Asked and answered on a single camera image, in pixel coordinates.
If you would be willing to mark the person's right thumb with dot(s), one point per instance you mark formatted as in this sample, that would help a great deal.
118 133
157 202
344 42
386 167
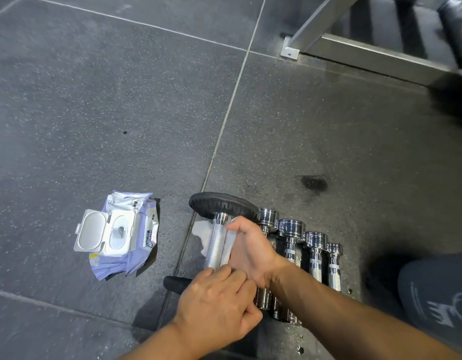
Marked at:
241 223

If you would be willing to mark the grey printed trouser leg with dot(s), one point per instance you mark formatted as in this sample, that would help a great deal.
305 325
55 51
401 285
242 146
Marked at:
437 292

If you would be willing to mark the black rubber weight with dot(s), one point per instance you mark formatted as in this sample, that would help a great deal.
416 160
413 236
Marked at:
458 29

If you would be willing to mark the person's right forearm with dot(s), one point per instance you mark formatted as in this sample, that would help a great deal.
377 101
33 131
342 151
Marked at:
347 318

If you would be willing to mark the person's right hand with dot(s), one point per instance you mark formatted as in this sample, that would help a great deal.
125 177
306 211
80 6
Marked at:
253 254

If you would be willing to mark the grey metal rack frame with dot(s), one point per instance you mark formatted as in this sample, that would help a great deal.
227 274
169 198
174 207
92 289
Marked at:
366 56

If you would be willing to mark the person's left forearm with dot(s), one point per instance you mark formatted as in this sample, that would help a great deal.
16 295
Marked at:
156 344

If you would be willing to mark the black rubber head dumbbell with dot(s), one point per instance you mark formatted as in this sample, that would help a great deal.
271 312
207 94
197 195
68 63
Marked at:
221 206

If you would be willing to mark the purple wet wipes pack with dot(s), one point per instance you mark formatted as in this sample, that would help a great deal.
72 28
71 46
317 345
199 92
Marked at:
118 236

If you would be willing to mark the large chrome dumbbell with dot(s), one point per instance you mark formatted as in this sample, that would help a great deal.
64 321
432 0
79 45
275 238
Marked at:
291 228

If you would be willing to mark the person's left thumb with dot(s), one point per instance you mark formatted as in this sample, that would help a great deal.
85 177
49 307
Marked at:
252 319

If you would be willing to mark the white wet wipe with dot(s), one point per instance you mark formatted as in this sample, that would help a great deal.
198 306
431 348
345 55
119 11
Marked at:
203 236

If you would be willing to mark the small chrome dumbbell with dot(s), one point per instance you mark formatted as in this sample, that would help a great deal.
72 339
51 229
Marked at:
333 268

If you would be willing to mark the person's left hand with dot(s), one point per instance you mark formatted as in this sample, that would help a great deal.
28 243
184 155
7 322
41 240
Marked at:
212 311

